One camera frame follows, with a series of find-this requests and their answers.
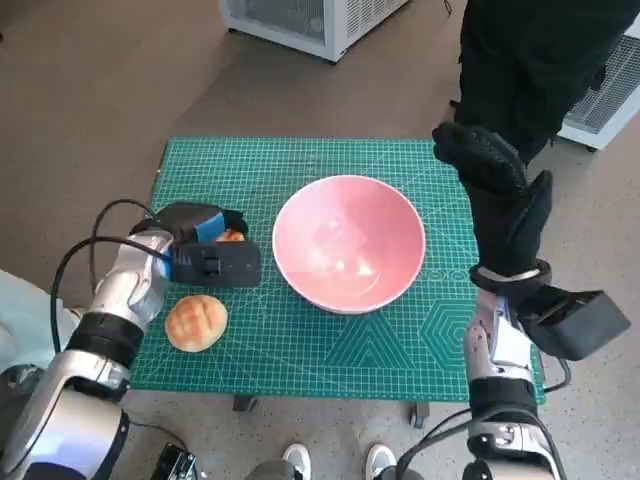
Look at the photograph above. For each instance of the person's grey trouser leg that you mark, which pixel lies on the person's grey trouser leg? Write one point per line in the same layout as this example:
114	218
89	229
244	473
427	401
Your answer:
272	471

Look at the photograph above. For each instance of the black floor device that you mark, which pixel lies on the black floor device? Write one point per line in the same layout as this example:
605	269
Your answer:
172	465

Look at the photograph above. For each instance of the long striped toy bread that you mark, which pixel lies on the long striped toy bread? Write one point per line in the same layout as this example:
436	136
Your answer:
231	236

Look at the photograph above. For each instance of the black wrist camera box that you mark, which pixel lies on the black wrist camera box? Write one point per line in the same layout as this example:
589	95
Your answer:
575	325
225	262

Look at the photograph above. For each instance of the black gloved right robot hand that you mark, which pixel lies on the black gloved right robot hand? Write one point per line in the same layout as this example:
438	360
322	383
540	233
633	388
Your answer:
505	225

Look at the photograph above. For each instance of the person in light trousers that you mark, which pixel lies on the person in light trousers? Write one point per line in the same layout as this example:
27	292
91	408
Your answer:
20	310

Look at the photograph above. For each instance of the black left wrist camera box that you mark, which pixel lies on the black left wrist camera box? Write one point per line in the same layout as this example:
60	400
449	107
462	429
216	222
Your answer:
225	262

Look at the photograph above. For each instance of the person in black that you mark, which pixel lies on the person in black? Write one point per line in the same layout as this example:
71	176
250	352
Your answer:
525	60

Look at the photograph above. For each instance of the white mesh cabinet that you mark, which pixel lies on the white mesh cabinet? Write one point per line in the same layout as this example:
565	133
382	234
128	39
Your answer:
610	100
280	25

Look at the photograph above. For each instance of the round toy bread bun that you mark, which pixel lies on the round toy bread bun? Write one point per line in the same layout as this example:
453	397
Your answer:
197	325

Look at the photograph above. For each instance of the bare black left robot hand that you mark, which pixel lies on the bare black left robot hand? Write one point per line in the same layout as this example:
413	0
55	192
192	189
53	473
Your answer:
185	220

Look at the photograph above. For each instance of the pink bowl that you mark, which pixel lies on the pink bowl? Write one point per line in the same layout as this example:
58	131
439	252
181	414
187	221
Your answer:
350	240

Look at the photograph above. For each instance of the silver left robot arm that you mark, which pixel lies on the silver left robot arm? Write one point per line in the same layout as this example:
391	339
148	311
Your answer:
125	290

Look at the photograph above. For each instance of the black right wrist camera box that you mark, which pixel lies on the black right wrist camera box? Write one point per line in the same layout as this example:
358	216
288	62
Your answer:
575	325

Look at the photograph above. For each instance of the person's white shoe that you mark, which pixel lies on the person's white shoe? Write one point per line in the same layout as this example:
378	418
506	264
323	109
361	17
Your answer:
297	460
380	460

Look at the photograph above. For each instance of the green cutting mat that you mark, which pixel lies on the green cutting mat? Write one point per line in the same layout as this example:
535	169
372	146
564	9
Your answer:
280	350

